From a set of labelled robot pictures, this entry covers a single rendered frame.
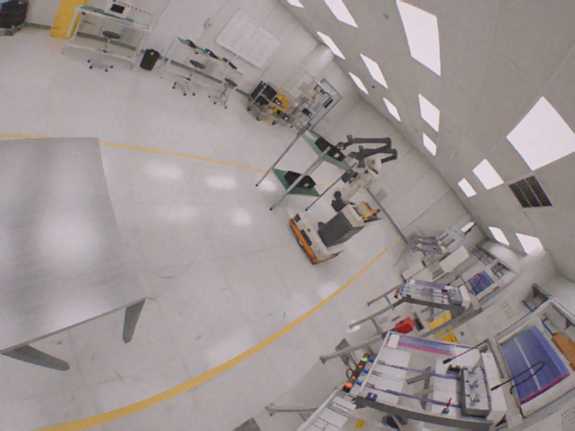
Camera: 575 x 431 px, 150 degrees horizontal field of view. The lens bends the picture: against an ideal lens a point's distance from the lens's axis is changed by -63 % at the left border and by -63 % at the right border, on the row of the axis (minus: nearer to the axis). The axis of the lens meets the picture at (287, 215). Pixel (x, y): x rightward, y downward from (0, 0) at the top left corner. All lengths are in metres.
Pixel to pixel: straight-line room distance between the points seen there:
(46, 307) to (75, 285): 0.10
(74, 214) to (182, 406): 1.13
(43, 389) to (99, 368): 0.37
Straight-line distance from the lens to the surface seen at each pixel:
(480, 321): 2.59
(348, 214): 2.37
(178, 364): 1.44
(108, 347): 1.40
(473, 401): 1.29
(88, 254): 0.67
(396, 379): 1.34
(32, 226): 0.75
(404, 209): 9.64
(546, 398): 1.31
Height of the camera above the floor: 1.39
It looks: 28 degrees down
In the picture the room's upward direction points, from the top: 46 degrees clockwise
